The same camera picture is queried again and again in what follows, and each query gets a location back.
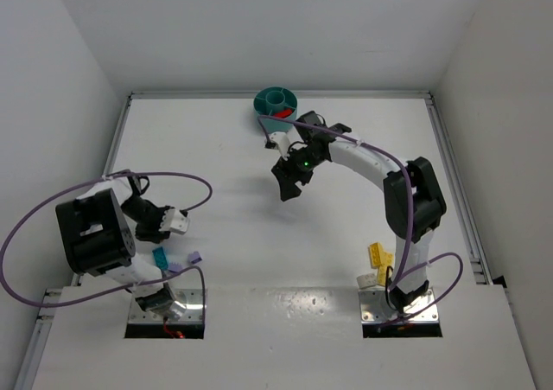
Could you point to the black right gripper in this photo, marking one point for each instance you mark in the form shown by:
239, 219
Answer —
293, 173

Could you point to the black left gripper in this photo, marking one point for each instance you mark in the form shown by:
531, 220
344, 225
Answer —
152, 226

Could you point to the long red lego brick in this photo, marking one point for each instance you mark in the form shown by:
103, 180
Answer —
284, 114

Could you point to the yellow L-shaped lego brick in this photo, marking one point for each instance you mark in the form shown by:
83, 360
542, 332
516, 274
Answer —
379, 257

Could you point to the long yellow lego brick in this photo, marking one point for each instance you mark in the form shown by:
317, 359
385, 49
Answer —
382, 275

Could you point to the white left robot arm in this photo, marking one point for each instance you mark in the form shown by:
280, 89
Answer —
100, 228

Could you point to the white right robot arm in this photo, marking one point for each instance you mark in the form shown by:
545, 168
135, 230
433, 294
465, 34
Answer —
414, 203

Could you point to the teal lego brick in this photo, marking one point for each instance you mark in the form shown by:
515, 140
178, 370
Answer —
160, 258

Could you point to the lilac lego plate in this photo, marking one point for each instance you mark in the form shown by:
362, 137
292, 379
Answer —
174, 267

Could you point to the purple lego brick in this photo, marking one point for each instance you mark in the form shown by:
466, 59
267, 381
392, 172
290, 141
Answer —
194, 258

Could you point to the teal divided round container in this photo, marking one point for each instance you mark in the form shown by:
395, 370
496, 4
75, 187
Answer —
272, 100

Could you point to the white lego brick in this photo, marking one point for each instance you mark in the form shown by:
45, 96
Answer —
367, 280

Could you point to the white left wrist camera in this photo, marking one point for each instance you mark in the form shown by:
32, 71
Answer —
175, 221

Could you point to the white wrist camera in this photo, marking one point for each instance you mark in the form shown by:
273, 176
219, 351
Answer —
175, 221
279, 141

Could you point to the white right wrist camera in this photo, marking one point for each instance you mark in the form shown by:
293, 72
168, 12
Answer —
279, 141

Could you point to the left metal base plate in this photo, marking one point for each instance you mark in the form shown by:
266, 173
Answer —
180, 306

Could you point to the right aluminium table rail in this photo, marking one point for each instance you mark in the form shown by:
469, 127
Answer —
477, 257

